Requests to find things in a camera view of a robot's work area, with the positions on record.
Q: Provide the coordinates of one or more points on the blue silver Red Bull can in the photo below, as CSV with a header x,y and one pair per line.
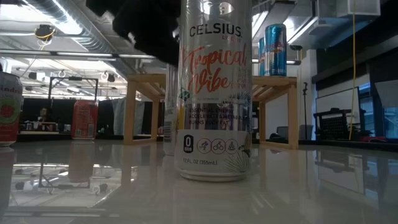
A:
x,y
276,53
261,59

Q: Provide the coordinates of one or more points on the white Celsius can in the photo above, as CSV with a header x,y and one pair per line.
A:
x,y
170,109
214,93

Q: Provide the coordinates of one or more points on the white and pink can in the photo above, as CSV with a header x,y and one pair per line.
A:
x,y
9,109

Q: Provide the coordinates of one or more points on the background work table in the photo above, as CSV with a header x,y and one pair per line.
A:
x,y
37,132

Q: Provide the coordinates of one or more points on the long white light bar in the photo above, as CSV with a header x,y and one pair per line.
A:
x,y
87,54

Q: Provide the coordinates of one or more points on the grey hanging cloth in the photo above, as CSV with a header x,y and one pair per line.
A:
x,y
119,116

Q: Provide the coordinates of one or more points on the black tripod stand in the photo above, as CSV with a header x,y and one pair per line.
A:
x,y
305,109

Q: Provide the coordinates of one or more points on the plain red soda can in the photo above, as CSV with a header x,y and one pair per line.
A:
x,y
84,119

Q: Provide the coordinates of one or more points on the person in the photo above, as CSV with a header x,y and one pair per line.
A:
x,y
43,116

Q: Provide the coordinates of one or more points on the black hanging camera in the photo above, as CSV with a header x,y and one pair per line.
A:
x,y
43,32

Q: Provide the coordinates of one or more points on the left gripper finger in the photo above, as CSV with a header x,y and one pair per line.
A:
x,y
155,37

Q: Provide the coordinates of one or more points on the black background rig frame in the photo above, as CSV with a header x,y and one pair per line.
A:
x,y
73,78

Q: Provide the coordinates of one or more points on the black mesh cart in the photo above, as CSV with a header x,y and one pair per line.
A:
x,y
334,124

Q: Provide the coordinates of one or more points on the slatted wooden shelf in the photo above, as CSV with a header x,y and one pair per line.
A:
x,y
292,118

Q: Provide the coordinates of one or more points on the white board panel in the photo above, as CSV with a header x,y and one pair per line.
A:
x,y
337,102

